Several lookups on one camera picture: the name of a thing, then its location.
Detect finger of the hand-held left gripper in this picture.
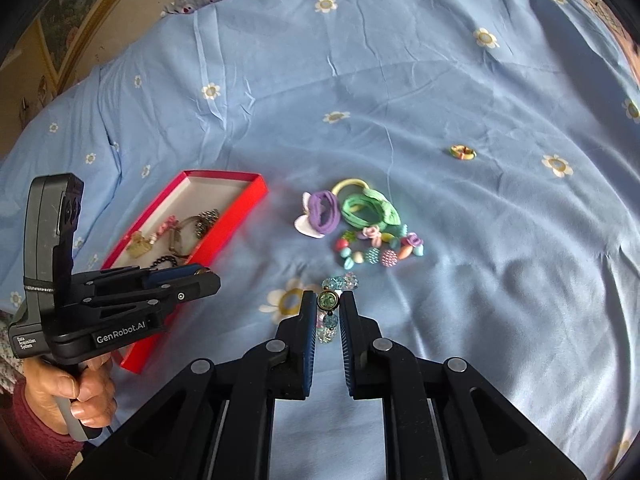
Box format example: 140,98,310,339
85,274,222,322
75,262,211,291

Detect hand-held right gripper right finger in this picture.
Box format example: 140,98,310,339
339,290,588,480

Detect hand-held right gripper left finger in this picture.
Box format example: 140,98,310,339
67,290,321,480

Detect gold watch black strap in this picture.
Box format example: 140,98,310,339
167,216,202,257

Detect blue crystal bracelet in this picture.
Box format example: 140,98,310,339
316,272,360,345

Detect red cardboard box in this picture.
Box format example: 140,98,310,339
100,170,268,375

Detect person's left forearm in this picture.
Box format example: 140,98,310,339
0,385,86,480

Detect person's left hand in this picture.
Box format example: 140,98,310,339
25,352,117,436

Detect grey patterned cloth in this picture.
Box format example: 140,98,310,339
0,310,26,396

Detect blue floral bedsheet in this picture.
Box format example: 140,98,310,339
0,0,640,480

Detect orange patterned quilt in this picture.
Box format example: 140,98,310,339
570,0,640,91

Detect colourful bead bracelet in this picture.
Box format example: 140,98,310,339
334,225,427,268

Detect purple hair tie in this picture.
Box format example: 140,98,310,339
294,189,342,238

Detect green hair tie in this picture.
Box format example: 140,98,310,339
341,187,402,228

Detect yellow hair tie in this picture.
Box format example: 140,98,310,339
331,178,373,201

